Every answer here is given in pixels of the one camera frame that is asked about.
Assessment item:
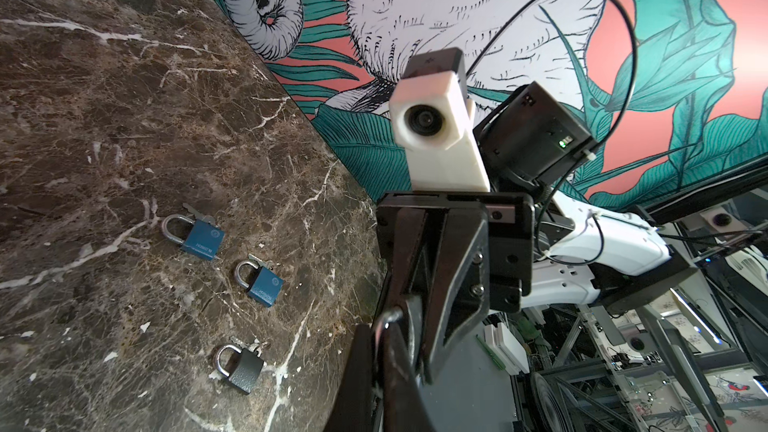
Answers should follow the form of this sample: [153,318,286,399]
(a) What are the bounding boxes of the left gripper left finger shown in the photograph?
[324,324,374,432]

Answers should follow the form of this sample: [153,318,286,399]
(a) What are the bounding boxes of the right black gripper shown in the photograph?
[376,192,534,384]

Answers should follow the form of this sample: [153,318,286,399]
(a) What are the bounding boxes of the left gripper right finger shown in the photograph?
[380,325,434,432]

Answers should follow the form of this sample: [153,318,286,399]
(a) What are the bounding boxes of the black padlock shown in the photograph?
[372,306,404,351]
[213,344,265,395]

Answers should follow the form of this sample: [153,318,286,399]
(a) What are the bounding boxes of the blue padlock front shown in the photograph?
[234,255,284,308]

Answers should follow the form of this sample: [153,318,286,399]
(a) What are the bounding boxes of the blue padlock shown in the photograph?
[161,203,226,261]
[234,255,284,308]

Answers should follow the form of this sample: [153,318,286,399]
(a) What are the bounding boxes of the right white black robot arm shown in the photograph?
[374,72,696,382]

